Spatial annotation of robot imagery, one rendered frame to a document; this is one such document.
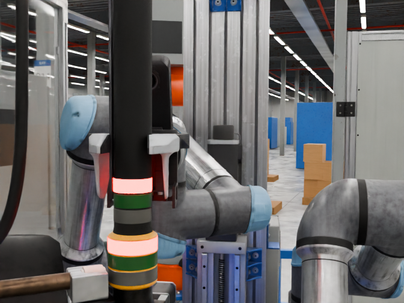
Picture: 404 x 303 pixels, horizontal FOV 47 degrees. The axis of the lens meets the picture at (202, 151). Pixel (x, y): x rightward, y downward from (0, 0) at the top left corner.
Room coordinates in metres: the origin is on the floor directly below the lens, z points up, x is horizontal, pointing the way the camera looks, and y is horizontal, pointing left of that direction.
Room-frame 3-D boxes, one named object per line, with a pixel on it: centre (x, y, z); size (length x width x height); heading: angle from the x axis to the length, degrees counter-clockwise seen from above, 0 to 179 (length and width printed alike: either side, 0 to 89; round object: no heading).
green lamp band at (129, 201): (0.40, 0.06, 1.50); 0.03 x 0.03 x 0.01
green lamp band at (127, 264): (0.40, 0.06, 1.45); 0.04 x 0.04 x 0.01
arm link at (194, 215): (0.69, 0.05, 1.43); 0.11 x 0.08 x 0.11; 117
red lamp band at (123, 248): (0.40, 0.06, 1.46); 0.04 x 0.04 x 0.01
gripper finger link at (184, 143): (0.47, 0.04, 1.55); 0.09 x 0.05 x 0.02; 9
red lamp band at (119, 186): (0.40, 0.06, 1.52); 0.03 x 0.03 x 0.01
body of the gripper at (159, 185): (0.53, 0.06, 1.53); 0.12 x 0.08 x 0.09; 0
